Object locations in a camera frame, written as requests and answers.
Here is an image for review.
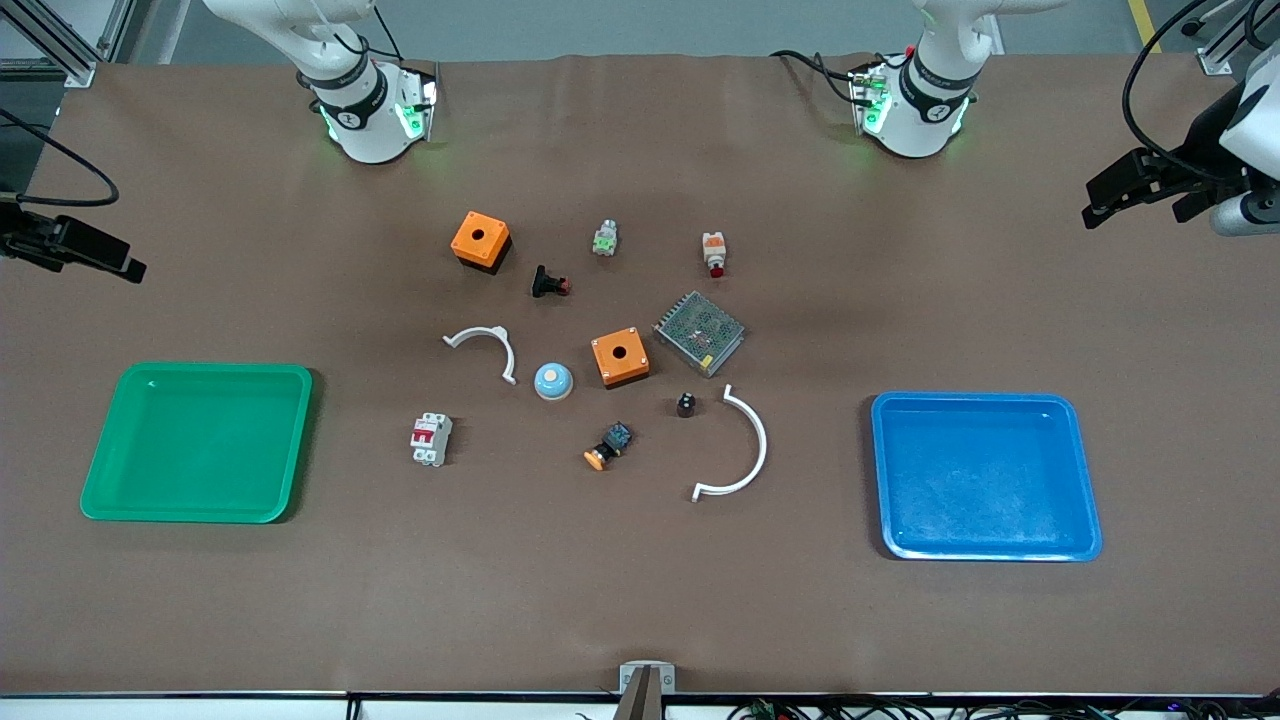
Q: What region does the white breaker with red switch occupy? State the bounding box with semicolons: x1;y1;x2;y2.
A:
409;412;453;468

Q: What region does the green plastic tray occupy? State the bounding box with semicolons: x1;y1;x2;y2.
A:
80;362;314;525

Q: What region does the blue plastic tray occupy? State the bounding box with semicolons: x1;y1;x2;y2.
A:
870;392;1104;563

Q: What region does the orange box with black base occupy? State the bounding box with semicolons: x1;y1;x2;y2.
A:
450;210;513;275
590;327;651;390

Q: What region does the small white curved clamp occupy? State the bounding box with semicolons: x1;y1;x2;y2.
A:
443;326;519;386

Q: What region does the brown table mat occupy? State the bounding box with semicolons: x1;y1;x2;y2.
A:
0;52;1280;698

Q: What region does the large white curved clamp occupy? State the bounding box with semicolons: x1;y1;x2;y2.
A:
692;384;769;503

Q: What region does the metal mesh power supply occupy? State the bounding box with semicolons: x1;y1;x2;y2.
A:
654;291;746;378

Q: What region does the yellow-orange push button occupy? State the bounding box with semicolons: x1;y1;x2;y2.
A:
583;421;634;472

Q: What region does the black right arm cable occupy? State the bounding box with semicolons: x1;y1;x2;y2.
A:
0;105;121;208

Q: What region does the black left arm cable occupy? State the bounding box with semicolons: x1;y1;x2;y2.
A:
1122;0;1216;156

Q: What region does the aluminium frame profile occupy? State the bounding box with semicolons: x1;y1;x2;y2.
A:
0;0;156;89
1180;0;1280;76

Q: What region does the black cable at arm base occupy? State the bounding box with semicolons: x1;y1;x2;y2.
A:
770;48;863;103

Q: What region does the metal bracket at table edge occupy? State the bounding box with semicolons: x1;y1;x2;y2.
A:
619;660;676;720

